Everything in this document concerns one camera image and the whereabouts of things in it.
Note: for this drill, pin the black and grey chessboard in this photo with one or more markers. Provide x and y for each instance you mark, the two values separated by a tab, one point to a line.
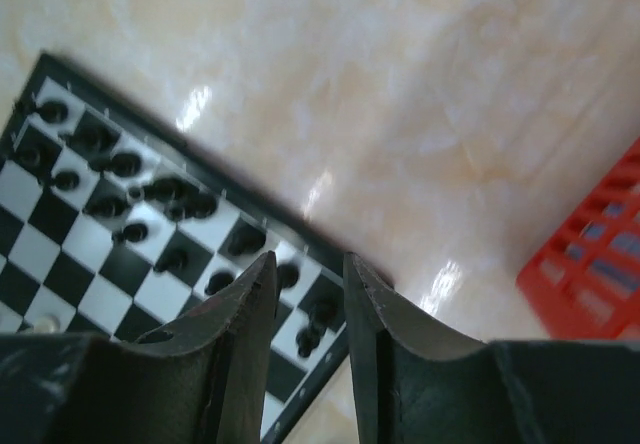
112	224

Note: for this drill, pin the red plastic shopping basket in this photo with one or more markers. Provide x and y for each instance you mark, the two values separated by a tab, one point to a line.
583	283

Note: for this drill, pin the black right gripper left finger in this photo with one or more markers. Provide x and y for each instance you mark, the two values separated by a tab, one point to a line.
200	378

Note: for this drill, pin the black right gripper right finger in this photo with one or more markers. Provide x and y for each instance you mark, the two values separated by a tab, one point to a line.
417	380

